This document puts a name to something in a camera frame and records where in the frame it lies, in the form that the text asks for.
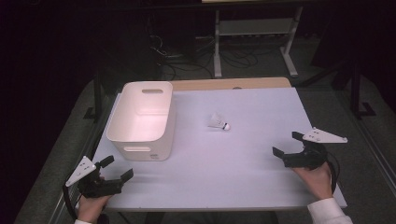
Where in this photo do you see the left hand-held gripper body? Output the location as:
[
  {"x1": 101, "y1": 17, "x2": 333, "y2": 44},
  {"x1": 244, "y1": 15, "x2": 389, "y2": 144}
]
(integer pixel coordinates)
[{"x1": 64, "y1": 155, "x2": 124, "y2": 199}]

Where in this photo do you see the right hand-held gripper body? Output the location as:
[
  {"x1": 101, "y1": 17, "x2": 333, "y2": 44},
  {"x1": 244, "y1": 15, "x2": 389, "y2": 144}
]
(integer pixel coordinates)
[{"x1": 283, "y1": 126, "x2": 349, "y2": 171}]

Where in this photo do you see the white plastic storage basket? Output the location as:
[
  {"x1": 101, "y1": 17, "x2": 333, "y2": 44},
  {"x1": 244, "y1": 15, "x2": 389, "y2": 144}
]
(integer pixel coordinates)
[{"x1": 106, "y1": 80, "x2": 177, "y2": 162}]

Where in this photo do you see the white feather shuttlecock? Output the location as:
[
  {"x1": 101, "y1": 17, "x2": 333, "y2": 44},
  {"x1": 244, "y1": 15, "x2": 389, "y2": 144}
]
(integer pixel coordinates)
[{"x1": 207, "y1": 112, "x2": 232, "y2": 132}]

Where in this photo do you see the person's left hand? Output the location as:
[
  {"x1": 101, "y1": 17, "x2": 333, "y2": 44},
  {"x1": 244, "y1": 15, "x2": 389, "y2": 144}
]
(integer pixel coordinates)
[{"x1": 76, "y1": 194, "x2": 112, "y2": 224}]

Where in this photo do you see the person's right hand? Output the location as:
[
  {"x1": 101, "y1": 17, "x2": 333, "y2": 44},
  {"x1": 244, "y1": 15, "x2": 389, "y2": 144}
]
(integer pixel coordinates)
[{"x1": 291, "y1": 161, "x2": 334, "y2": 201}]

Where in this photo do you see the black metal stand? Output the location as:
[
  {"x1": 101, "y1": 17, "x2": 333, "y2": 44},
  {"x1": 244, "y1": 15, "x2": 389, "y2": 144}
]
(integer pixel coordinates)
[{"x1": 349, "y1": 61, "x2": 376, "y2": 119}]

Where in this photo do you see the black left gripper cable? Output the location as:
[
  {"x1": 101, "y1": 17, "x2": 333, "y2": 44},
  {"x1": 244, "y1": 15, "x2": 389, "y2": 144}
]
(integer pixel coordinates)
[{"x1": 62, "y1": 183, "x2": 78, "y2": 222}]

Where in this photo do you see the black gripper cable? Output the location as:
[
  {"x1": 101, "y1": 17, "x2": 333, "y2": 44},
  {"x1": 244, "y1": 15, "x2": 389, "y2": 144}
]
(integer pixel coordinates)
[
  {"x1": 326, "y1": 151, "x2": 341, "y2": 194},
  {"x1": 62, "y1": 183, "x2": 78, "y2": 222}
]

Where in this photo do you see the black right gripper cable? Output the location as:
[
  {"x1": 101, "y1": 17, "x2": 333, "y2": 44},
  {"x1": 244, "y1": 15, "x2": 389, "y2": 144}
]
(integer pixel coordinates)
[{"x1": 326, "y1": 151, "x2": 341, "y2": 194}]

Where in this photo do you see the white metal desk frame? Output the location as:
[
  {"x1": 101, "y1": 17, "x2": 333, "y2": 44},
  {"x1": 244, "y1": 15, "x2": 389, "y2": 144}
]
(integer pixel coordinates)
[{"x1": 212, "y1": 5, "x2": 304, "y2": 79}]

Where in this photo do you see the tangle of black floor cables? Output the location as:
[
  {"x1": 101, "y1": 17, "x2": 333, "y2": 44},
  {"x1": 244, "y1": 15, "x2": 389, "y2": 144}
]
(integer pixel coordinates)
[{"x1": 148, "y1": 33, "x2": 260, "y2": 79}]

